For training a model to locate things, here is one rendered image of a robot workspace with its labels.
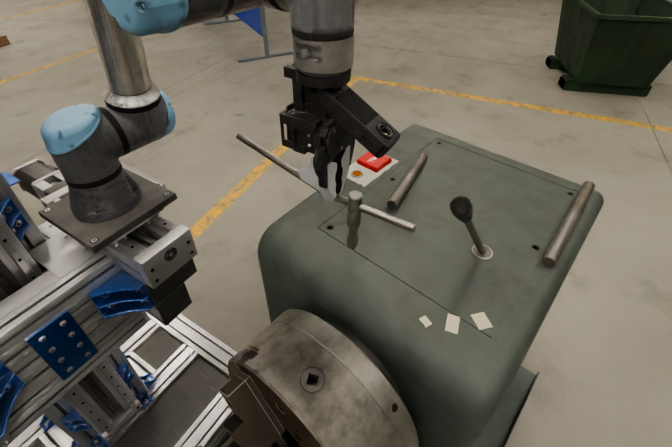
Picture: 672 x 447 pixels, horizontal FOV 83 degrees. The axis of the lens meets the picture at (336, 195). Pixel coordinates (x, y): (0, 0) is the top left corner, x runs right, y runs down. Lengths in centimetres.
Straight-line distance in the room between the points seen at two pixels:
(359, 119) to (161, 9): 24
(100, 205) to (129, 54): 34
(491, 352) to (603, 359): 177
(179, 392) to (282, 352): 122
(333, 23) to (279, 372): 45
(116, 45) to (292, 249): 53
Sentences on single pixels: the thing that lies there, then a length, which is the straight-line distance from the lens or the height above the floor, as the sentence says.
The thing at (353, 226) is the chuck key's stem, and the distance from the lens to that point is 60.
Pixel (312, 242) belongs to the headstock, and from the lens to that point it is 69.
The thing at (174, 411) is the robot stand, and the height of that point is 21.
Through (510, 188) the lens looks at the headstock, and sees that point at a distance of 90.
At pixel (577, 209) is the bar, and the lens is 86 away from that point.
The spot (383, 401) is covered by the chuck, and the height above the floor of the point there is 120.
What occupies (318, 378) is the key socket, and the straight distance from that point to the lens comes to 57.
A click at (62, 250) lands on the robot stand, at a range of 115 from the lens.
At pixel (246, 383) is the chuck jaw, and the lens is 63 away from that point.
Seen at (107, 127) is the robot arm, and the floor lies 136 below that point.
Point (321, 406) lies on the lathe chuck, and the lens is 56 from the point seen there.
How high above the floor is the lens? 175
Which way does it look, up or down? 39 degrees down
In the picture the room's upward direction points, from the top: straight up
